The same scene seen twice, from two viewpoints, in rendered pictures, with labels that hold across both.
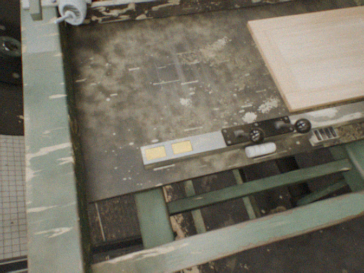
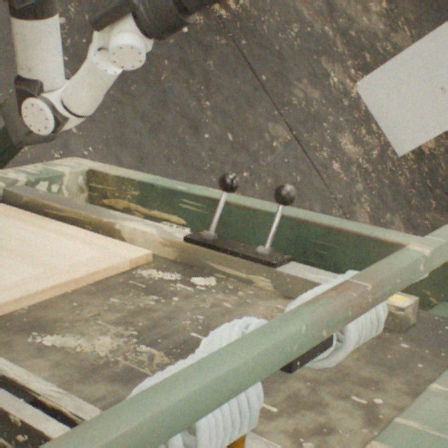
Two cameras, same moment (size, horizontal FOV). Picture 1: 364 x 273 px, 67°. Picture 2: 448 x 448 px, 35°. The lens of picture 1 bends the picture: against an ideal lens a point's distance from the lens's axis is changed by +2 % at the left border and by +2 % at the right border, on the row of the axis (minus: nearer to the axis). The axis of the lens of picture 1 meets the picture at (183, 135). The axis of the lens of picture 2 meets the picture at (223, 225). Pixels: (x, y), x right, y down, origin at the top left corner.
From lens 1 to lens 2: 1.25 m
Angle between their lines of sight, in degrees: 86
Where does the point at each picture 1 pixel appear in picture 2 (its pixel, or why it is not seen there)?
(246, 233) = (371, 230)
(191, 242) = not seen: hidden behind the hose
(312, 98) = (111, 244)
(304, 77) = (72, 254)
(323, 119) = (152, 225)
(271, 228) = (344, 223)
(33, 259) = not seen: outside the picture
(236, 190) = not seen: hidden behind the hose
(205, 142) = (311, 273)
